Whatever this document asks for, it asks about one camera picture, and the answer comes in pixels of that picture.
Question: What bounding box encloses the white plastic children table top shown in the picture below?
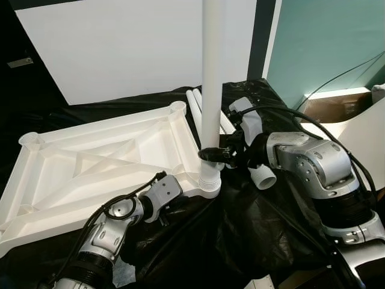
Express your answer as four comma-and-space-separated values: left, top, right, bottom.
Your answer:
0, 101, 224, 258

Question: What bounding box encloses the black plastic sheet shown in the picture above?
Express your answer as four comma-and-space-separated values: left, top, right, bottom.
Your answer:
0, 78, 385, 289

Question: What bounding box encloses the brown cardboard box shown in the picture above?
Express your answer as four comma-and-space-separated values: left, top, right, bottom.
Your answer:
300, 92, 371, 124

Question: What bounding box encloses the white plastic shell chair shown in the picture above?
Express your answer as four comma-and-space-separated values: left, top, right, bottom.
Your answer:
301, 96, 385, 190

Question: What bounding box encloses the large white board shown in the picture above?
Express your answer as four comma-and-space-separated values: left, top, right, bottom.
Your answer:
13, 0, 258, 106

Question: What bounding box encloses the light grey cushion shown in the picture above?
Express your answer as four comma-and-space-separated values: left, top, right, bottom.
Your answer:
371, 84, 385, 103

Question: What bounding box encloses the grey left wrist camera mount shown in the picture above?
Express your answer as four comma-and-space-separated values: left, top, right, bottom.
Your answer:
144, 175, 183, 220

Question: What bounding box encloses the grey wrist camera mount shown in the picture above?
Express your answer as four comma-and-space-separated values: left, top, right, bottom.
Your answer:
229, 98, 266, 144
144, 175, 183, 220

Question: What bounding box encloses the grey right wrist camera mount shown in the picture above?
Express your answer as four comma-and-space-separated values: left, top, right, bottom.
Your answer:
229, 98, 266, 144

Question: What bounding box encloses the dark grey post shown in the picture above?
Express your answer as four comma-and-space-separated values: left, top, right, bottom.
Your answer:
247, 0, 280, 82

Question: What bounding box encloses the thin black wall cable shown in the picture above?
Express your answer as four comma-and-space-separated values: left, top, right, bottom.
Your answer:
293, 51, 385, 112

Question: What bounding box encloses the small grey wall label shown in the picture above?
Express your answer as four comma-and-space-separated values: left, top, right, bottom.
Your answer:
7, 58, 35, 68

